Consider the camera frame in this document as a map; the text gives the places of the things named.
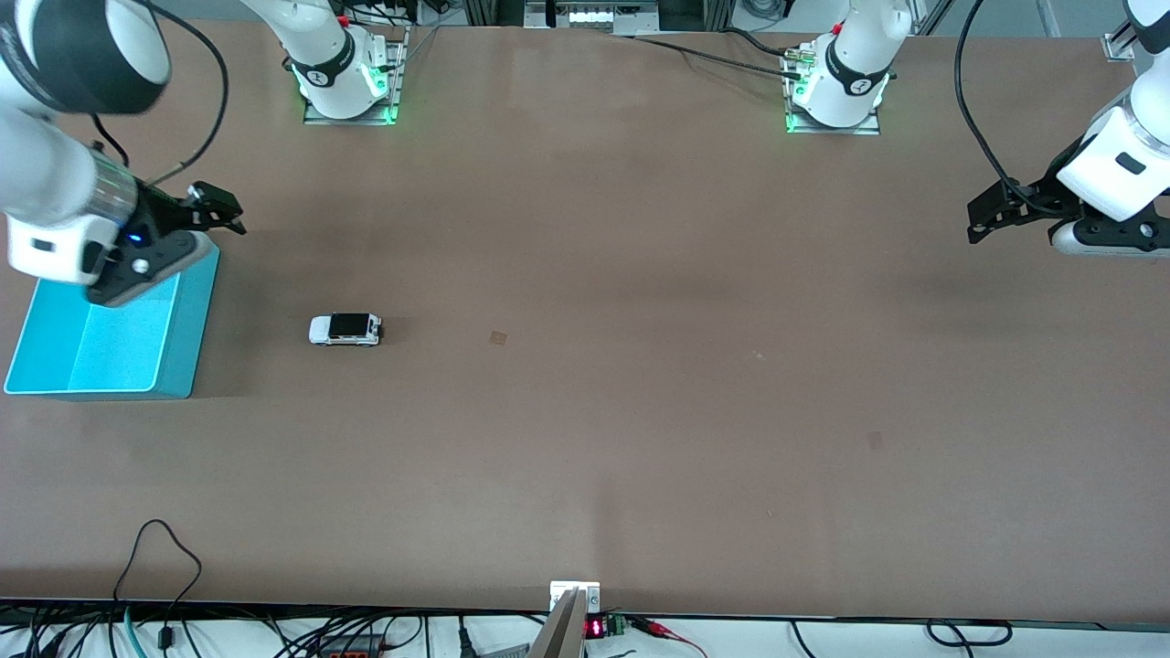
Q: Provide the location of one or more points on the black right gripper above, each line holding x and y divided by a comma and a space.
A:
164, 213

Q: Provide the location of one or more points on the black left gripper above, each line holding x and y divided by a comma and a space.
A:
1044, 191

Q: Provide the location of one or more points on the white jeep toy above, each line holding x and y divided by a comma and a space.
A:
345, 331

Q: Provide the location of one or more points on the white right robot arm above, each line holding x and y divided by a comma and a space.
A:
55, 192

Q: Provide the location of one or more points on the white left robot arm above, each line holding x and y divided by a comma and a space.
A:
855, 73

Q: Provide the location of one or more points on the teal plastic storage bin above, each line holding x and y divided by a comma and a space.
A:
119, 347

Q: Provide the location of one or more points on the grey control box with lights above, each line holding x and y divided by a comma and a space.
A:
594, 16

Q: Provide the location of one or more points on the black device orange buttons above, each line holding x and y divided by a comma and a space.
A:
352, 649

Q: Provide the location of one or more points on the white mounting plate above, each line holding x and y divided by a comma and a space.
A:
591, 599

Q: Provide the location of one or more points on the red clip leads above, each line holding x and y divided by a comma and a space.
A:
654, 627

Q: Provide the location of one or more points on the voltmeter module red digits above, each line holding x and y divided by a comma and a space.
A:
594, 628

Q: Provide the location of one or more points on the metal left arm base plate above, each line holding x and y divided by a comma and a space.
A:
868, 130

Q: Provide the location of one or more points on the aluminium profile bracket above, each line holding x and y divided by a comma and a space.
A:
1117, 46

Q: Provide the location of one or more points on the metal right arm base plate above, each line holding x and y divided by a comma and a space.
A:
395, 91

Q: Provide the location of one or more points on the grey metal camera bar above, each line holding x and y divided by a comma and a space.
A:
562, 635

